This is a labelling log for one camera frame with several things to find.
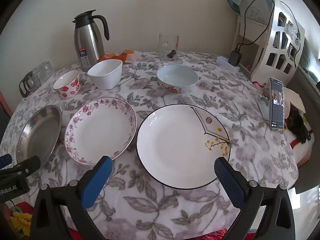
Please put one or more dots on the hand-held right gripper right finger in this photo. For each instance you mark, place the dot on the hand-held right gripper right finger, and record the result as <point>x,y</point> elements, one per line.
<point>230,182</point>

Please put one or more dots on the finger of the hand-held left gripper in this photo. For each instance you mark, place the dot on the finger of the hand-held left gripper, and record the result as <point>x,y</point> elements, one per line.
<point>27,165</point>
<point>5,160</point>

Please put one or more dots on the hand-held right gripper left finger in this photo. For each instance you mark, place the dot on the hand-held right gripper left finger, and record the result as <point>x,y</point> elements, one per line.
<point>97,182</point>

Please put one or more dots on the stainless steel plate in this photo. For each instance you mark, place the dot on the stainless steel plate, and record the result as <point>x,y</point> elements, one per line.
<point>37,135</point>

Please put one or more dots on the pink floral rim plate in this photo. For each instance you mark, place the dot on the pink floral rim plate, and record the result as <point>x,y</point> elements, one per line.
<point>100,132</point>

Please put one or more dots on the white black-rimmed plate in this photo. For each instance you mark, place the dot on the white black-rimmed plate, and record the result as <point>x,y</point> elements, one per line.
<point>175,145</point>

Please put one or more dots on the strawberry print bowl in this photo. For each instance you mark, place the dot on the strawberry print bowl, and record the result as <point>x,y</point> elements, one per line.
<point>67,90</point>

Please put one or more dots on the plain white bowl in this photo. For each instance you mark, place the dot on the plain white bowl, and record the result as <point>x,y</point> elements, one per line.
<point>105,80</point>

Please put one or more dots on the pale blue flowered bowl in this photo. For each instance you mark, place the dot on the pale blue flowered bowl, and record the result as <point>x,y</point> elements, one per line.
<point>175,77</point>

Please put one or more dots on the pink curved bar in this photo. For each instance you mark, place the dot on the pink curved bar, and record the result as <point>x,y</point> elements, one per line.
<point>5,105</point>

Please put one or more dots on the pale phone stand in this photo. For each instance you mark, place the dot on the pale phone stand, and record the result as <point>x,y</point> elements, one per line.
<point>263,107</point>

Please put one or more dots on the smartphone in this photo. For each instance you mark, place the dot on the smartphone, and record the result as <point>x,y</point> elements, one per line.
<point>277,110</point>

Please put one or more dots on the black cloth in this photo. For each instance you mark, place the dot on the black cloth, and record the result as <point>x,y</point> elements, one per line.
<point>297,127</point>

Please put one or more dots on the pink knitted item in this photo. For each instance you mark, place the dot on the pink knitted item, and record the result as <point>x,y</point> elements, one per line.
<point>258,85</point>

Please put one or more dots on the white power strip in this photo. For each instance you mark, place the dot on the white power strip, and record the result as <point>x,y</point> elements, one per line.
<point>222,61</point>

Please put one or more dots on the white cutout shelf rack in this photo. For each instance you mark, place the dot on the white cutout shelf rack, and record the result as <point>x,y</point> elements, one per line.
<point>260,62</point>

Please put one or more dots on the black charger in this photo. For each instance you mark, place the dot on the black charger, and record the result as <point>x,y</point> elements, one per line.
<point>235,58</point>

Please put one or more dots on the stainless steel thermos jug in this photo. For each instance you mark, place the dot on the stainless steel thermos jug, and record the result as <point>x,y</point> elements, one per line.
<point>86,40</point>

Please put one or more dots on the small dark object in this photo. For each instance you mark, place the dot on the small dark object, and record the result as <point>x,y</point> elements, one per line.
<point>172,53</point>

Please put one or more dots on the clear glass mug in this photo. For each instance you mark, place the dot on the clear glass mug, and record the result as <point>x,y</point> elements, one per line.
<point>168,45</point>

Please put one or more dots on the white printed box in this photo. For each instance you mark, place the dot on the white printed box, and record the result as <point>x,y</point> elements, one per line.
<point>257,15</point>

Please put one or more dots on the teal cloth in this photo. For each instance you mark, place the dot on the teal cloth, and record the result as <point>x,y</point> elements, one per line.
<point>233,2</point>

